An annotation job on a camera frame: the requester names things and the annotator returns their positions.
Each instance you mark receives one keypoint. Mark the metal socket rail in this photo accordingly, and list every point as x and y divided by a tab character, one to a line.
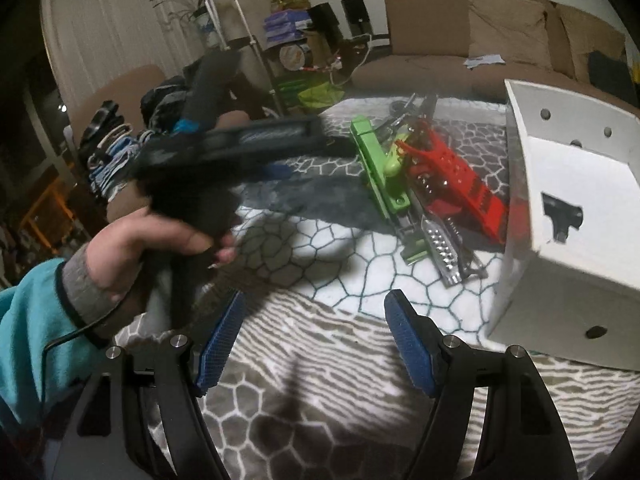
442	250

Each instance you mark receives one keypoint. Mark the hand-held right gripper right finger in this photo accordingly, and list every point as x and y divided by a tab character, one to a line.
412	350

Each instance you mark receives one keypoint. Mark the red plastic bit holder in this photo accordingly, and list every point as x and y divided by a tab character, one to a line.
450	175

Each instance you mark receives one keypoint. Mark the yellow green bag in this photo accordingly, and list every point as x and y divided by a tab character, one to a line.
287	0

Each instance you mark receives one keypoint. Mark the light brown sofa cushion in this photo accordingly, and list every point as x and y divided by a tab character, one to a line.
505	25
585	30

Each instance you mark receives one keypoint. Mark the black speaker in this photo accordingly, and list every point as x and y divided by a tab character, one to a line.
324	21
357	15

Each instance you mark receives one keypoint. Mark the white curtain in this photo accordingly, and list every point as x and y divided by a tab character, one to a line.
110	25

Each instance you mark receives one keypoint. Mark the round white disc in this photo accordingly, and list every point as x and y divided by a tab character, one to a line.
295	56

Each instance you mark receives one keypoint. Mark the dark grey cushion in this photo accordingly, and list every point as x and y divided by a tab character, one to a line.
607	67

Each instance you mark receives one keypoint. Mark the pile of clothes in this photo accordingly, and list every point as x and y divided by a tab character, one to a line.
115	160

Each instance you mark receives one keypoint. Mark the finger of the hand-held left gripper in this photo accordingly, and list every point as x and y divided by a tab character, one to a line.
320	132
265	170

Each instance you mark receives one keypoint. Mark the green tipped metal tool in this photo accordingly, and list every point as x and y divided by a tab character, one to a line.
415	252

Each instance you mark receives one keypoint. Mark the white paper sheet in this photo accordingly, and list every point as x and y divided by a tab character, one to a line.
482	61

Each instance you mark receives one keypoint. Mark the white box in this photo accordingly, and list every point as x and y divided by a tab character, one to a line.
550	300

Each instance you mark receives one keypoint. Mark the person's left hand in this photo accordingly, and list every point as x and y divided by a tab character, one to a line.
140	240

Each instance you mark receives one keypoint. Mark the cluttered storage shelf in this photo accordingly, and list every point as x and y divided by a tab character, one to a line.
320	60

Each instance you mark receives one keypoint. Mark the brown sofa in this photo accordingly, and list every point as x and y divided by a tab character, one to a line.
425	72

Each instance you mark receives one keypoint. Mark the stack of blue boxes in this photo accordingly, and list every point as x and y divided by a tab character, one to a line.
287	25

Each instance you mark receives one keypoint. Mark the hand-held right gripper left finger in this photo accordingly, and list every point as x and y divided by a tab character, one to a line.
220	350

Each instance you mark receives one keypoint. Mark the white metal stand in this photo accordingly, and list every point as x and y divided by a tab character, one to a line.
240	15

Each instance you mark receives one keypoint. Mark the potted plant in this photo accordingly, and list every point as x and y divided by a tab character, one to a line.
192	12

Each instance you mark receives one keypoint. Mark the green plastic bit holder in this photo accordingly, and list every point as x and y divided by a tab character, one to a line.
372	160

